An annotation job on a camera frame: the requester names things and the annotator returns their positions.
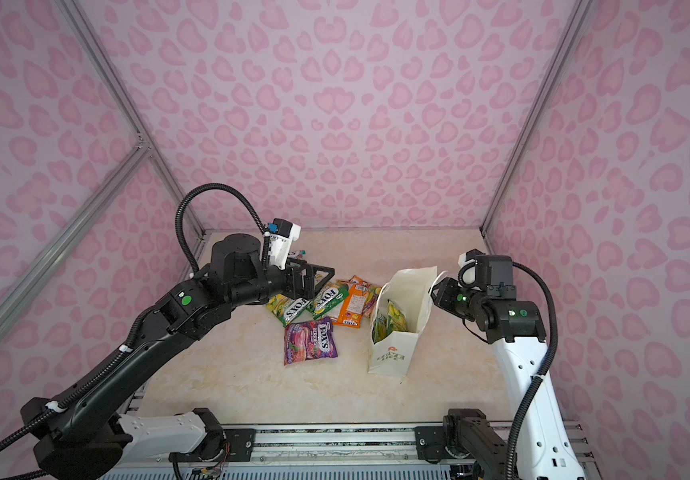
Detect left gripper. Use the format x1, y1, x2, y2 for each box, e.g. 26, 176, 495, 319
230, 253, 335, 311

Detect white illustrated paper bag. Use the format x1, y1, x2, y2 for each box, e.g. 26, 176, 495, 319
368, 266, 439, 377

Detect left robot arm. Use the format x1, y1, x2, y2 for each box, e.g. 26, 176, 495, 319
0, 183, 335, 479

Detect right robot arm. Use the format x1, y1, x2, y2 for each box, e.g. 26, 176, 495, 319
431, 249, 585, 479

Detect lime Fox's candy bag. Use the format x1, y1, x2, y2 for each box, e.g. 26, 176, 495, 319
266, 294, 311, 327

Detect orange candy bag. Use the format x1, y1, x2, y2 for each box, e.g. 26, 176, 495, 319
329, 276, 382, 329

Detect purple Fox's candy bag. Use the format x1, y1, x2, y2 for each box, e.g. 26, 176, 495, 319
284, 318, 339, 365

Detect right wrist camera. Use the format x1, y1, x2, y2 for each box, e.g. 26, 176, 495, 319
457, 249, 487, 288

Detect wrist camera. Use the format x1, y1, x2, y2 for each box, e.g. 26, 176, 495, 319
457, 249, 487, 288
267, 218, 301, 270

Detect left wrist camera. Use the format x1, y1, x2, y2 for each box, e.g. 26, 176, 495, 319
267, 218, 301, 270

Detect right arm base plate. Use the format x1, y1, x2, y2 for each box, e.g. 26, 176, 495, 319
414, 425, 454, 464

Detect aluminium mounting rail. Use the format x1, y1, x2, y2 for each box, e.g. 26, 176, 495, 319
74, 421, 604, 480

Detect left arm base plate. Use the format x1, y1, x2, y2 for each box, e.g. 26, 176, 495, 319
168, 428, 257, 464

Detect diagonal aluminium frame bar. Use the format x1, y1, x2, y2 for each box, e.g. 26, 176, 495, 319
0, 141, 149, 342

